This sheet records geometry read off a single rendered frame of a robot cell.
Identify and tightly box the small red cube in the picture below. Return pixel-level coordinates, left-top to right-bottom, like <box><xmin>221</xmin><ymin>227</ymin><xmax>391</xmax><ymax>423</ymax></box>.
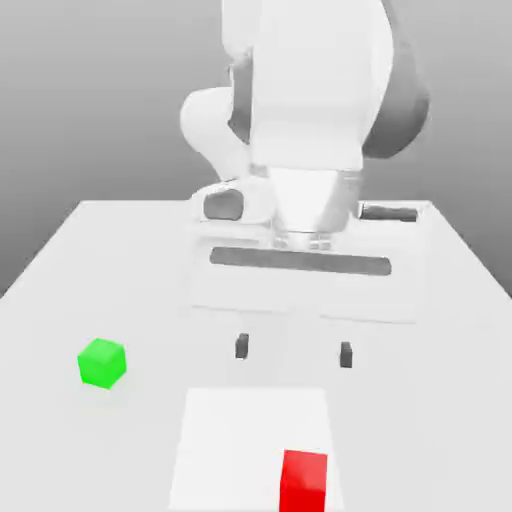
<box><xmin>278</xmin><ymin>448</ymin><xmax>330</xmax><ymax>512</ymax></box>

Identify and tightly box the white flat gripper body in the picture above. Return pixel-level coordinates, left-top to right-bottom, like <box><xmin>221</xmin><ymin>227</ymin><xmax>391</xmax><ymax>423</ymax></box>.
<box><xmin>190</xmin><ymin>220</ymin><xmax>422</xmax><ymax>324</ymax></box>

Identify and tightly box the small green cube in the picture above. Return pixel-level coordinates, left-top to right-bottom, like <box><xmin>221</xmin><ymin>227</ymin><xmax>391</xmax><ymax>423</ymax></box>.
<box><xmin>76</xmin><ymin>337</ymin><xmax>128</xmax><ymax>391</ymax></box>

